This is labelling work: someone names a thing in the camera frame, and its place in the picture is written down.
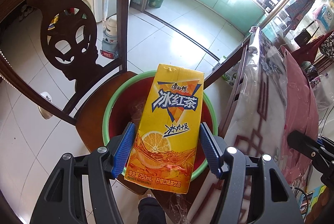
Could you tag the white rice cooker on floor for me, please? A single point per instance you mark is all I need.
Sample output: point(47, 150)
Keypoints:
point(109, 48)

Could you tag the red basket with green rim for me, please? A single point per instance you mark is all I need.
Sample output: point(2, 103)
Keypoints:
point(121, 107)

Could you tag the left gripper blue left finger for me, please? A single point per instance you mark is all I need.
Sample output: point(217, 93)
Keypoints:
point(106, 163)

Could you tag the green detergent bottle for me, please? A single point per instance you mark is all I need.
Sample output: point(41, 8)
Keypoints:
point(231, 75)

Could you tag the black small handbag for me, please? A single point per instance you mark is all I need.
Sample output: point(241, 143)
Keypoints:
point(303, 38)

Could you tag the pink plastic bag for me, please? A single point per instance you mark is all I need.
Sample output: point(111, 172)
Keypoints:
point(301, 115)

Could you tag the colourful sticky note book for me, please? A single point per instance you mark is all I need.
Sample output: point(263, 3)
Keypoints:
point(307, 201)

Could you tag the black patterned hanging bag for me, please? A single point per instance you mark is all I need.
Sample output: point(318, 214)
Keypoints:
point(327, 46)

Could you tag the hanging blue red towel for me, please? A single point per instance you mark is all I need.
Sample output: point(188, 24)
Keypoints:
point(296, 12)

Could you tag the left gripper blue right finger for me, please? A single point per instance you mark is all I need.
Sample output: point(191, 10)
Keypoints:
point(228, 164)

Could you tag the dark wooden carved chair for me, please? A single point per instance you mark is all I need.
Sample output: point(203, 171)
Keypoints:
point(68, 37)

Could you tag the blue smiley hanging pouch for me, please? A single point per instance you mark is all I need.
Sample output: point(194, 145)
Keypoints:
point(324, 17)

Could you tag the yellow iced tea carton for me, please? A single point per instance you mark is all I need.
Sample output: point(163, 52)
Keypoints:
point(164, 150)

